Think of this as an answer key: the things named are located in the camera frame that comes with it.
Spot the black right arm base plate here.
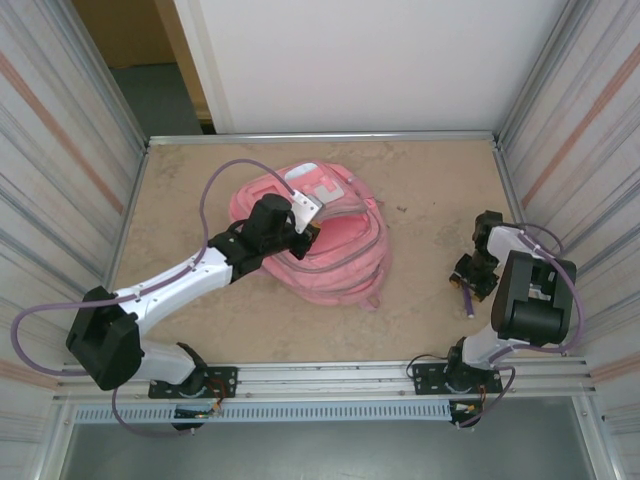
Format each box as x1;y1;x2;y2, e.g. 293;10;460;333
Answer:
412;362;503;396

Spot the pink backpack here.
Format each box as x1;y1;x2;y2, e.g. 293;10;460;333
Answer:
228;160;394;312

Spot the thin aluminium table edge rail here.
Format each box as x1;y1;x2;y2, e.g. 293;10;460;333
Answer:
147;130;501;146

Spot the brown wooden door jamb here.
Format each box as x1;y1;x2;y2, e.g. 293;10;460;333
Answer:
152;0;216;134

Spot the aluminium side rail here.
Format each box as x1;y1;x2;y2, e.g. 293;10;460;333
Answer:
92;142;151;364

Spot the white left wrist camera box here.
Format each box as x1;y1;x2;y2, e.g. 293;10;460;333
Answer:
289;190;326;234

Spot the long aluminium mounting rail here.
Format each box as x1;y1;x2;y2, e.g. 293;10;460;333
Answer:
54;355;599;401

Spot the grey slotted cable duct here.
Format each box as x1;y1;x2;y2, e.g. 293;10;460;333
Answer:
73;403;454;424

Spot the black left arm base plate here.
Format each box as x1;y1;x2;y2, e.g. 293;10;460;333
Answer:
148;366;239;400

